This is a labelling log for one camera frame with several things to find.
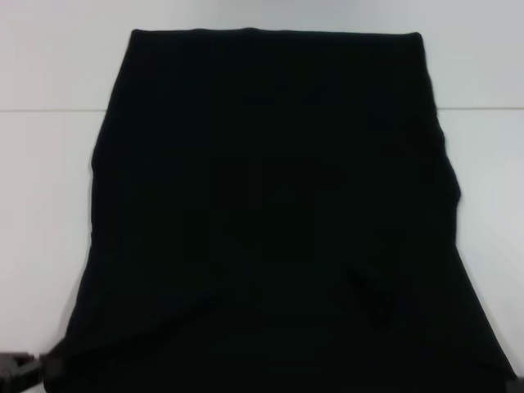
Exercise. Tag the black shirt with white print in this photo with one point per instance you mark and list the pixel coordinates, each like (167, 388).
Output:
(266, 204)

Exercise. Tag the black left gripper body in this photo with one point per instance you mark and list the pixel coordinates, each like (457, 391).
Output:
(22, 370)

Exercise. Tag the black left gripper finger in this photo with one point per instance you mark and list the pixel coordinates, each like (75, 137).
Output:
(53, 364)

